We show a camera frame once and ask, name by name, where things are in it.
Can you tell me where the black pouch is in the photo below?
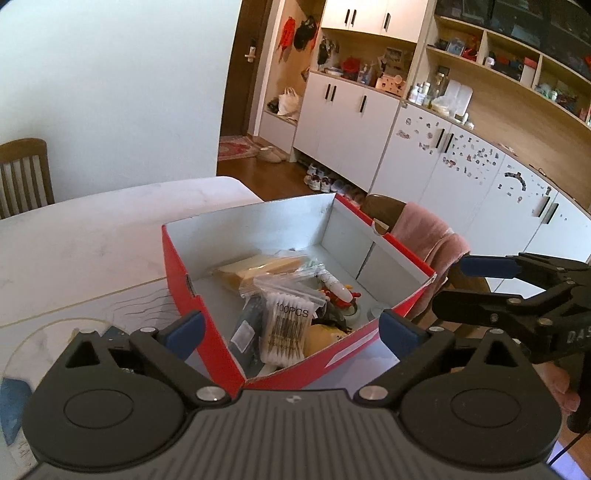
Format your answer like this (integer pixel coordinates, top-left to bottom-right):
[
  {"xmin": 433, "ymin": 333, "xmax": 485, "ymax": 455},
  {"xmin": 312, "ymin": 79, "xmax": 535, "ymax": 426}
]
[{"xmin": 318, "ymin": 302, "xmax": 356, "ymax": 330}]

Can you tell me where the bread slices packet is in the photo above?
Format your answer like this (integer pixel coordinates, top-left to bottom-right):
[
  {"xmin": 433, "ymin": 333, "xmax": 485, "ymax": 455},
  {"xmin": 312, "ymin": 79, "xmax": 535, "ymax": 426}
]
[{"xmin": 212, "ymin": 254, "xmax": 308, "ymax": 294}]

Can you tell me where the wooden holed box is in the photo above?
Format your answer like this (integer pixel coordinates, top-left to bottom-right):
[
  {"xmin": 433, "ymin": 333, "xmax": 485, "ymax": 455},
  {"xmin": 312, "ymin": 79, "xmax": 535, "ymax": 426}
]
[{"xmin": 376, "ymin": 74, "xmax": 404, "ymax": 95}]

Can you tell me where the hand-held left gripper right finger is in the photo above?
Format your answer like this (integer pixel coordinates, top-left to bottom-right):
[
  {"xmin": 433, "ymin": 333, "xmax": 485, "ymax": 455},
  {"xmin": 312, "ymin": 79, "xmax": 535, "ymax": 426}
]
[{"xmin": 353, "ymin": 309, "xmax": 539, "ymax": 410}]

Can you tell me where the row of shoes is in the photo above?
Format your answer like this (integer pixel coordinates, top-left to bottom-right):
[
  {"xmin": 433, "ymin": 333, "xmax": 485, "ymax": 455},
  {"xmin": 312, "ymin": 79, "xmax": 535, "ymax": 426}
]
[{"xmin": 302, "ymin": 164, "xmax": 365, "ymax": 204}]

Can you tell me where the white entry bench cabinet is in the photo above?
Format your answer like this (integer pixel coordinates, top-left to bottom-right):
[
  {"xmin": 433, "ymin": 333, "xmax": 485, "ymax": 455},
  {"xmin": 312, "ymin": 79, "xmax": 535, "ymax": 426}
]
[{"xmin": 259, "ymin": 110, "xmax": 297, "ymax": 153}]

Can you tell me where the wooden open shelf unit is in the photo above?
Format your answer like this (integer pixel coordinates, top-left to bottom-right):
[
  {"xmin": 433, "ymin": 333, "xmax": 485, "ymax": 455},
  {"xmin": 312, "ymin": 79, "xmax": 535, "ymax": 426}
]
[{"xmin": 406, "ymin": 14, "xmax": 591, "ymax": 213}]

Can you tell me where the white upper cupboard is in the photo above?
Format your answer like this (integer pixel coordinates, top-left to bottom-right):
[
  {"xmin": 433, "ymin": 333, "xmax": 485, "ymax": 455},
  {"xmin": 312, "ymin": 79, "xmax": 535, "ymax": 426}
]
[{"xmin": 320, "ymin": 0, "xmax": 437, "ymax": 44}]

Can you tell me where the dark brown door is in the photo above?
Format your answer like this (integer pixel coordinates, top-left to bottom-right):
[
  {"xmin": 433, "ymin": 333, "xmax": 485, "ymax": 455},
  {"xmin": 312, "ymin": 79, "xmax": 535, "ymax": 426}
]
[{"xmin": 221, "ymin": 0, "xmax": 273, "ymax": 139}]

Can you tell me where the black hanging cap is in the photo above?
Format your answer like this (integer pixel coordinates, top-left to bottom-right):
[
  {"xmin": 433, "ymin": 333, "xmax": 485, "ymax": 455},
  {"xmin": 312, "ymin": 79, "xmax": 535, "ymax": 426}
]
[{"xmin": 293, "ymin": 16, "xmax": 318, "ymax": 51}]

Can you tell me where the red patterned rug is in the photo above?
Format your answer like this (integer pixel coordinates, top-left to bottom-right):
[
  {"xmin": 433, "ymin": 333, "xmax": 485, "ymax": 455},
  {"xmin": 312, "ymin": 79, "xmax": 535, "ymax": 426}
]
[{"xmin": 218, "ymin": 135, "xmax": 264, "ymax": 161}]

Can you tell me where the white plastic container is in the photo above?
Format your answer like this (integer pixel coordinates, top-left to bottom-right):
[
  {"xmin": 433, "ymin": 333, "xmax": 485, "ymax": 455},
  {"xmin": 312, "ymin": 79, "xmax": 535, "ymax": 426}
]
[{"xmin": 443, "ymin": 79, "xmax": 472, "ymax": 118}]

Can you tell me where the wooden chair with towel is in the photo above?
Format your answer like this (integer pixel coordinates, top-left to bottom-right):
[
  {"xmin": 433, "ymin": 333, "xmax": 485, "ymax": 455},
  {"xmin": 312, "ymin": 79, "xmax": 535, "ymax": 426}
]
[{"xmin": 360, "ymin": 194, "xmax": 492, "ymax": 324}]

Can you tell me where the red hanging garment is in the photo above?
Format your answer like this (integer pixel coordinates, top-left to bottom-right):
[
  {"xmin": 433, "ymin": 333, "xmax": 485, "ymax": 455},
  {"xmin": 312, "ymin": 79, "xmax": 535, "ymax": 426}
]
[{"xmin": 278, "ymin": 17, "xmax": 296, "ymax": 61}]

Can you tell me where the yellow plush toy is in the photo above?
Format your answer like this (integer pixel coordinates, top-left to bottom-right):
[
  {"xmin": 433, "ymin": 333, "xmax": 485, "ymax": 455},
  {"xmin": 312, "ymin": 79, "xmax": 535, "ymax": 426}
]
[{"xmin": 305, "ymin": 323, "xmax": 354, "ymax": 358}]

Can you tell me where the person's right hand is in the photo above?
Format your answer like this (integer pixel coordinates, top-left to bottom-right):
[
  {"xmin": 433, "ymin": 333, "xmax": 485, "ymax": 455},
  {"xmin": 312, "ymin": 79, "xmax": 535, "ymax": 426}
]
[{"xmin": 536, "ymin": 362, "xmax": 580, "ymax": 411}]

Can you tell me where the cotton swab bag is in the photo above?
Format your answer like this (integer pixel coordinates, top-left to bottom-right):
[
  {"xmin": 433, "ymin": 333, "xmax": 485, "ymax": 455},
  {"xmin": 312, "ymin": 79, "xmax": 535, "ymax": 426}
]
[{"xmin": 252, "ymin": 272, "xmax": 326, "ymax": 365}]

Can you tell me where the red cardboard box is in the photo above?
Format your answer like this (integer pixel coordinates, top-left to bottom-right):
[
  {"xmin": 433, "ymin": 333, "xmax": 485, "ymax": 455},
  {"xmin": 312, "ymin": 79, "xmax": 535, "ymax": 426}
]
[{"xmin": 161, "ymin": 193, "xmax": 437, "ymax": 393}]

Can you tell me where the wooden slatted chair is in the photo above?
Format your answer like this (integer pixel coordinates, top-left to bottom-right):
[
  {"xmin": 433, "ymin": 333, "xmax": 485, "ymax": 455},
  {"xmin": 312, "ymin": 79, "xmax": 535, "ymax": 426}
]
[{"xmin": 0, "ymin": 138, "xmax": 55, "ymax": 220}]

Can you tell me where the white stickered cupboard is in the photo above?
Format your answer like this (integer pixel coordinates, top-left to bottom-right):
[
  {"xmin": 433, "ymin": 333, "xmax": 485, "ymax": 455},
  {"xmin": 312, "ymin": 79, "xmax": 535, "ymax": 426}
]
[{"xmin": 367, "ymin": 104, "xmax": 591, "ymax": 278}]

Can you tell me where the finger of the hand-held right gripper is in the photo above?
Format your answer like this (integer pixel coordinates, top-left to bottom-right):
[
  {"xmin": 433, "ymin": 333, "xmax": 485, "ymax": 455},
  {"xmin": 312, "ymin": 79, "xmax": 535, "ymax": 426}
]
[
  {"xmin": 431, "ymin": 281, "xmax": 583, "ymax": 331},
  {"xmin": 459, "ymin": 251, "xmax": 591, "ymax": 292}
]

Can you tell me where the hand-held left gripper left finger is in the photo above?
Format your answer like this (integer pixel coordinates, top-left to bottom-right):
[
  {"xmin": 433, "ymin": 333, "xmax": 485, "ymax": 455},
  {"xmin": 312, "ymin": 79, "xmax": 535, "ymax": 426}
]
[{"xmin": 46, "ymin": 310, "xmax": 230, "ymax": 410}]

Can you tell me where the white tote bag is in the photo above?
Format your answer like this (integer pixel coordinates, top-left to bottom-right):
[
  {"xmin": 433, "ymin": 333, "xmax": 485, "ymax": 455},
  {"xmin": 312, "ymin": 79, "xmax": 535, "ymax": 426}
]
[{"xmin": 277, "ymin": 88, "xmax": 303, "ymax": 116}]

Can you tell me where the black cable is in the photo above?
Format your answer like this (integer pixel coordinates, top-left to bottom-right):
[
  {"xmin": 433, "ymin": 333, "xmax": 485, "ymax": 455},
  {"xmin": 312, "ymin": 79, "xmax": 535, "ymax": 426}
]
[{"xmin": 549, "ymin": 429, "xmax": 587, "ymax": 467}]

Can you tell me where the white two-door cupboard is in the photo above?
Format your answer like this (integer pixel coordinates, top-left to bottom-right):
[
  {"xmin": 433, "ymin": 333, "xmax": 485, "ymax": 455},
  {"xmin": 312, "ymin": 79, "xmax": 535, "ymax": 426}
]
[{"xmin": 292, "ymin": 70, "xmax": 402, "ymax": 193}]

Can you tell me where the grey blue packet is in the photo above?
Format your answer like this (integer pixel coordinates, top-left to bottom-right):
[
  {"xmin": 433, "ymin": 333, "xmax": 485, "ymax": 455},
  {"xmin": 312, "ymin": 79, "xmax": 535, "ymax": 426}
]
[{"xmin": 228, "ymin": 295, "xmax": 269, "ymax": 370}]

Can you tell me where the pink towel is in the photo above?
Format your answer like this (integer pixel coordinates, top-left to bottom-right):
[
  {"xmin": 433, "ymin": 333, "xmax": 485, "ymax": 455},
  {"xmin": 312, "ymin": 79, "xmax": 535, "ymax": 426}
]
[{"xmin": 390, "ymin": 202, "xmax": 472, "ymax": 287}]

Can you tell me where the white tube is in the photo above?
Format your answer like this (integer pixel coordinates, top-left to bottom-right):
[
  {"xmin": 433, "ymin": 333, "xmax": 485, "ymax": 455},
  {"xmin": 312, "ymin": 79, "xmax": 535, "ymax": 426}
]
[{"xmin": 318, "ymin": 270, "xmax": 352, "ymax": 303}]

